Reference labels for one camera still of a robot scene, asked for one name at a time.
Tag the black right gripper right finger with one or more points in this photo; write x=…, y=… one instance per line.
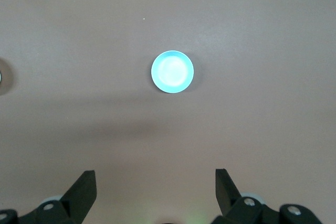
x=228, y=197

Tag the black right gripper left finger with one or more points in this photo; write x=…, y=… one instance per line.
x=78, y=197

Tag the blue bowl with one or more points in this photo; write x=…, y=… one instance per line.
x=172, y=72

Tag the white bowl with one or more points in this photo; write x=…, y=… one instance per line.
x=0, y=75

